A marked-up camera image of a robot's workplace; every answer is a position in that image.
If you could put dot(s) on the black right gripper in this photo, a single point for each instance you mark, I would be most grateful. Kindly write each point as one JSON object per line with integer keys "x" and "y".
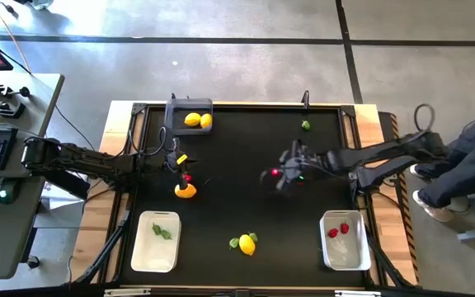
{"x": 303, "y": 163}

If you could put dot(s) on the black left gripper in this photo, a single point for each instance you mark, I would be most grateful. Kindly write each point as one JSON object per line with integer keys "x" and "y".
{"x": 170, "y": 161}

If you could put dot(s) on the small red bell pepper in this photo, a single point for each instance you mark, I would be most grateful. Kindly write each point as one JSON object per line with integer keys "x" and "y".
{"x": 333, "y": 233}
{"x": 344, "y": 228}
{"x": 276, "y": 172}
{"x": 187, "y": 178}

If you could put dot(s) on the yellow lemon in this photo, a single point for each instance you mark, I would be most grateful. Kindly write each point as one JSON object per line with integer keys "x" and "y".
{"x": 246, "y": 244}
{"x": 192, "y": 119}
{"x": 185, "y": 192}
{"x": 206, "y": 120}

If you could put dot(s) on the small green bell pepper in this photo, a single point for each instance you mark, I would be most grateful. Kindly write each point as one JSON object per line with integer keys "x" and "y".
{"x": 306, "y": 125}
{"x": 253, "y": 237}
{"x": 156, "y": 229}
{"x": 166, "y": 234}

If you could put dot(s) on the green leaf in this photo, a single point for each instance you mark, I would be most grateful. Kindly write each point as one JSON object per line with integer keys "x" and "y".
{"x": 233, "y": 243}

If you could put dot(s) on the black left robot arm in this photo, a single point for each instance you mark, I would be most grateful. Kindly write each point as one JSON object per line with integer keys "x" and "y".
{"x": 89, "y": 163}

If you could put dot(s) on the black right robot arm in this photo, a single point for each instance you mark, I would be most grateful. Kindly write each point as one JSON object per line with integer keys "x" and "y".
{"x": 377, "y": 156}

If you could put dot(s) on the yellow tag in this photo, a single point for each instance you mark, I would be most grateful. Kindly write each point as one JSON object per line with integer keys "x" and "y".
{"x": 182, "y": 158}

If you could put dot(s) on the grey translucent plastic basket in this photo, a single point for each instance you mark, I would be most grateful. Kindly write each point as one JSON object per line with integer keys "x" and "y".
{"x": 169, "y": 115}

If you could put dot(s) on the white plastic basket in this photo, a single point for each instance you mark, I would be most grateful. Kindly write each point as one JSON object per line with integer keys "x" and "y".
{"x": 155, "y": 255}
{"x": 344, "y": 255}

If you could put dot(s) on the white paper sheet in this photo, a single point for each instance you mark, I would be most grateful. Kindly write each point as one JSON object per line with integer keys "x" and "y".
{"x": 62, "y": 198}

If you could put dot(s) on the hazard striped strip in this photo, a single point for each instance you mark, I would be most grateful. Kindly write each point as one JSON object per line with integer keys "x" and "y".
{"x": 406, "y": 247}

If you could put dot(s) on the black computer mouse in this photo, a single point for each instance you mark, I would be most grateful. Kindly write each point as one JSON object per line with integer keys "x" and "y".
{"x": 7, "y": 190}

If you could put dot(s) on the black bench clamp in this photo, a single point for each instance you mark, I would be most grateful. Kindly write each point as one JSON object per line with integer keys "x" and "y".
{"x": 2, "y": 109}
{"x": 8, "y": 91}

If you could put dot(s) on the person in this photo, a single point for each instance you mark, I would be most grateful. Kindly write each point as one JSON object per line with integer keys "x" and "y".
{"x": 468, "y": 165}

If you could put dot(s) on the grey side desk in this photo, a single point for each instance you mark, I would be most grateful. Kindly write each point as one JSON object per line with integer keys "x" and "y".
{"x": 6, "y": 239}

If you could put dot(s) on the silver metal bracket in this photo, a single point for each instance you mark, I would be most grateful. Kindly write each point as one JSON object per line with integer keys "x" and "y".
{"x": 127, "y": 292}
{"x": 357, "y": 293}

